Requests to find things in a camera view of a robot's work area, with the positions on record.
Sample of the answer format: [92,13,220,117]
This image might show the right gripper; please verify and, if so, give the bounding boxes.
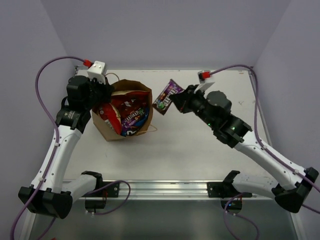
[169,84,217,130]

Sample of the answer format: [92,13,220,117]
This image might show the purple M&M's packet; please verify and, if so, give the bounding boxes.
[152,79,184,116]

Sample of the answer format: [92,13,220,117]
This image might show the red cassava chips bag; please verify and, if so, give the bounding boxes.
[98,103,122,135]

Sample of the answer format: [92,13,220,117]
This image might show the brown paper bag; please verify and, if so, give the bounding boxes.
[92,79,153,142]

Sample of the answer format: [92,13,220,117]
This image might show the dark red chips bag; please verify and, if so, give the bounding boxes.
[111,90,150,119]

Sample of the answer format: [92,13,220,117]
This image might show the red Doritos bag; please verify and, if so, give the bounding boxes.
[120,125,145,137]

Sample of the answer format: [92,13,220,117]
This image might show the brown M&M's packet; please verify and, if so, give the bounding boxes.
[121,107,149,125]

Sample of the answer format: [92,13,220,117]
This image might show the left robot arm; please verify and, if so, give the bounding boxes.
[18,75,114,219]

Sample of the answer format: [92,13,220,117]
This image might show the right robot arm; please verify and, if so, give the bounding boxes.
[169,85,319,213]

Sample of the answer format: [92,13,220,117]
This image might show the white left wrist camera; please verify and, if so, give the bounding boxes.
[87,61,107,85]

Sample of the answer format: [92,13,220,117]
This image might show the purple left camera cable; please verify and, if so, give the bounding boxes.
[9,56,95,240]

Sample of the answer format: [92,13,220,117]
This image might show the aluminium right side rail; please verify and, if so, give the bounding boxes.
[248,66,272,145]

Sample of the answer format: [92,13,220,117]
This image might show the aluminium rail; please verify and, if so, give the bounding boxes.
[248,66,272,145]
[83,177,277,200]

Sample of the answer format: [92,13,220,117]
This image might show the aluminium front rail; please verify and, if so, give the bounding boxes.
[83,177,277,200]

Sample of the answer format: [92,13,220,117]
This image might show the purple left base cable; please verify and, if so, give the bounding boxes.
[86,179,132,216]

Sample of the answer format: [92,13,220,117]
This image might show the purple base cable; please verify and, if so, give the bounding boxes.
[223,192,261,240]
[86,179,132,216]

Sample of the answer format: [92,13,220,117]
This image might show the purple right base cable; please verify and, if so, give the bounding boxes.
[223,192,261,240]

